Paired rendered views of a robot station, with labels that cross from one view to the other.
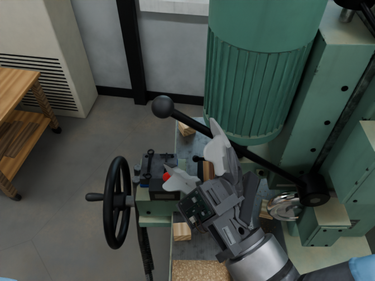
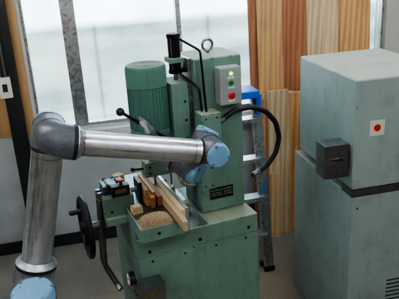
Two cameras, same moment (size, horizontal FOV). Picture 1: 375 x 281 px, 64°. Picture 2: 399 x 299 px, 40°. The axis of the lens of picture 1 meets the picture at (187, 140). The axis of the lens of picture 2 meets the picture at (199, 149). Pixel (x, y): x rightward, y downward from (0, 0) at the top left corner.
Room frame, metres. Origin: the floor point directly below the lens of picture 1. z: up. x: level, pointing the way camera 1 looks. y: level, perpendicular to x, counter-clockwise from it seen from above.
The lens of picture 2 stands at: (-1.75, 0.51, 1.96)
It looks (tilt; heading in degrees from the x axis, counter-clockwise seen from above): 21 degrees down; 339
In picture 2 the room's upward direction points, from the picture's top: 3 degrees counter-clockwise
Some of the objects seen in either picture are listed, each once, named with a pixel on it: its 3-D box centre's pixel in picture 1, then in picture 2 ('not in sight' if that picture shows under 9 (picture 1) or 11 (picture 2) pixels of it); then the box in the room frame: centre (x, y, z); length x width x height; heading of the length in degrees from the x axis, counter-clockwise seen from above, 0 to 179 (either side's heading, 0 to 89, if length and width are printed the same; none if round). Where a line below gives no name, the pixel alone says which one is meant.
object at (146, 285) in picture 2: not in sight; (149, 289); (0.21, 0.02, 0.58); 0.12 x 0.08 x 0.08; 90
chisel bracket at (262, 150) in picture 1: (241, 162); (158, 167); (0.47, -0.14, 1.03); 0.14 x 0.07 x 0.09; 90
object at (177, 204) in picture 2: not in sight; (160, 188); (0.46, -0.14, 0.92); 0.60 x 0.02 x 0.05; 0
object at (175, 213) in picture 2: not in sight; (162, 197); (0.37, -0.12, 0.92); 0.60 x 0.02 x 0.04; 0
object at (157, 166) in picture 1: (160, 174); (114, 185); (0.45, 0.07, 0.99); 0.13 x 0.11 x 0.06; 0
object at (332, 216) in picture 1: (320, 218); (205, 173); (0.31, -0.31, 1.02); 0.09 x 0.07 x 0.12; 0
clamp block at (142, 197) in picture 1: (163, 187); (116, 200); (0.46, 0.07, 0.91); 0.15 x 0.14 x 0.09; 0
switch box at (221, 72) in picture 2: not in sight; (228, 84); (0.33, -0.44, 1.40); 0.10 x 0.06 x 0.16; 90
